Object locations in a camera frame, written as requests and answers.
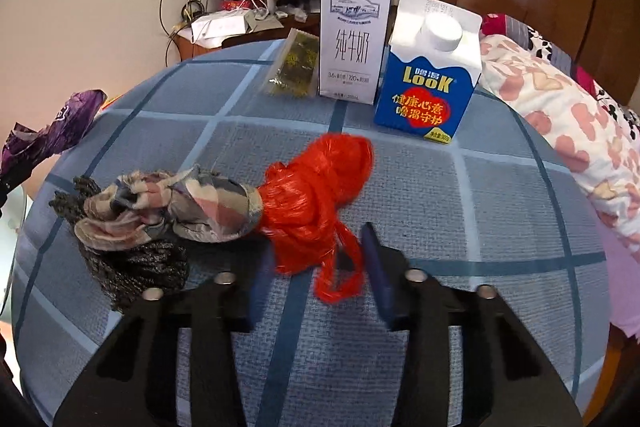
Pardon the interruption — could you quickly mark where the purple snack wrapper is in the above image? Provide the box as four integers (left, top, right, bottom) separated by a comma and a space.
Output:
1, 90, 106, 204

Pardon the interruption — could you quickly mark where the light blue trash bucket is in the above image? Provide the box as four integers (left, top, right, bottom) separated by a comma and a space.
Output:
0, 185, 30, 323

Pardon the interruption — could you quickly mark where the black foam net sleeve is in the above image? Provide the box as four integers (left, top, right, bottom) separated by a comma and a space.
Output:
49, 176, 189, 312

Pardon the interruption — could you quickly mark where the blue plaid table cloth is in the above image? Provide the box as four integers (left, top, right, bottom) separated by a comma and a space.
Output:
12, 41, 610, 426

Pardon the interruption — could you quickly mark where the small dark tea packet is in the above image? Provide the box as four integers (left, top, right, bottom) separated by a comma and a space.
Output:
262, 29, 320, 98

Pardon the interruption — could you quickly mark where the purple bed sheet mattress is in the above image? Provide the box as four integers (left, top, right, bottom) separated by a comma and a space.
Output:
596, 220, 640, 340

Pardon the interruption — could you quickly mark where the white box on cabinet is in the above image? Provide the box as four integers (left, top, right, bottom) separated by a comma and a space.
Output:
191, 9, 248, 42

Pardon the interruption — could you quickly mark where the blue white Look carton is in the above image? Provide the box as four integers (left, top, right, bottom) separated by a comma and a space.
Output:
374, 0, 483, 144

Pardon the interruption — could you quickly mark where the wooden tv cabinet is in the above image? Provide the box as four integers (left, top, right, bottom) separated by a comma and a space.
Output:
168, 0, 320, 61

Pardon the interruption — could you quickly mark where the striped cow pattern blanket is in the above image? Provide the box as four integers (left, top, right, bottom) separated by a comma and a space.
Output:
480, 13, 639, 150

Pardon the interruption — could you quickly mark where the white tall milk carton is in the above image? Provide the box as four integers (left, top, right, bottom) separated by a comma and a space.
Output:
319, 0, 392, 105

